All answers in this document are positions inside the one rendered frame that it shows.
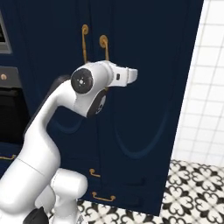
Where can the navy drawer under oven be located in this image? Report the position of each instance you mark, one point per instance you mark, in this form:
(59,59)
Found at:
(10,166)

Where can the grey microwave oven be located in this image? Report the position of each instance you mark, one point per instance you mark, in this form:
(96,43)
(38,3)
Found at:
(3,35)

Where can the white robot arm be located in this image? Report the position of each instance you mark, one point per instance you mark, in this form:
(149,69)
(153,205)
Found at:
(40,151)

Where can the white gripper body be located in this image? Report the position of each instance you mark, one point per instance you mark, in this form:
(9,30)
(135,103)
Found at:
(132,75)

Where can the black built-in oven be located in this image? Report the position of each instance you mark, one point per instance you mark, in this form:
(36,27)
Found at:
(10,113)

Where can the navy cabinet door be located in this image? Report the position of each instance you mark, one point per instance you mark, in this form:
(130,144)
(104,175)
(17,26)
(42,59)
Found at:
(145,73)
(49,38)

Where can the navy drawer front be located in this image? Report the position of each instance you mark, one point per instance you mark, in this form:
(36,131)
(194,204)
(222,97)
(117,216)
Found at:
(128,202)
(131,175)

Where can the brass oven knob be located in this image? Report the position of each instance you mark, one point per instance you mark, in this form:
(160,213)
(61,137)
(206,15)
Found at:
(3,77)

